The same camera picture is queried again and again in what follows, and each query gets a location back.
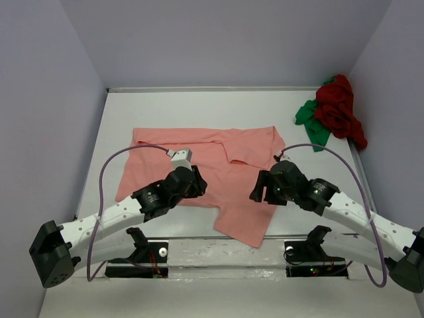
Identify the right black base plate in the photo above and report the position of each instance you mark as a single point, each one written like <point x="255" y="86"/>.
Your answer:
<point x="307" y="259"/>

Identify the red t shirt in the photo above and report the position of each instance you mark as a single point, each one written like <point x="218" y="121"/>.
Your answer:
<point x="335" y="110"/>

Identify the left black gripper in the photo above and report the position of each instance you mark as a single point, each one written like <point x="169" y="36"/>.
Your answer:
<point x="199" y="185"/>

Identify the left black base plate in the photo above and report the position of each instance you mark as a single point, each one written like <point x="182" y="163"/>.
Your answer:
<point x="149" y="259"/>

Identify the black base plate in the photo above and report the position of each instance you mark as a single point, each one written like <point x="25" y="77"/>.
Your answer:
<point x="149" y="259"/>
<point x="307" y="259"/>

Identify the green t shirt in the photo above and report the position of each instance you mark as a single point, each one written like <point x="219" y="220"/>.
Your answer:
<point x="317" y="132"/>

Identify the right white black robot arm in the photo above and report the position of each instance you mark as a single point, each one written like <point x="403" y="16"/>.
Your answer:
<point x="380" y="243"/>

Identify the pink t shirt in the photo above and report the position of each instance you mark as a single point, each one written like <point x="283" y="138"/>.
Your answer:
<point x="229" y="161"/>

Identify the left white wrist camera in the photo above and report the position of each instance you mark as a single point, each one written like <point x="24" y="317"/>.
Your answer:
<point x="180" y="158"/>

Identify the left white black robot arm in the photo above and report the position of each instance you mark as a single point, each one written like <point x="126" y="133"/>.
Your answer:
<point x="57" y="251"/>

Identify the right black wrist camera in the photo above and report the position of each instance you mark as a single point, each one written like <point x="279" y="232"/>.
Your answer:
<point x="286" y="174"/>

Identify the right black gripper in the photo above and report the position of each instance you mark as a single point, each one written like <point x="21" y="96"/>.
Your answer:
<point x="264" y="178"/>

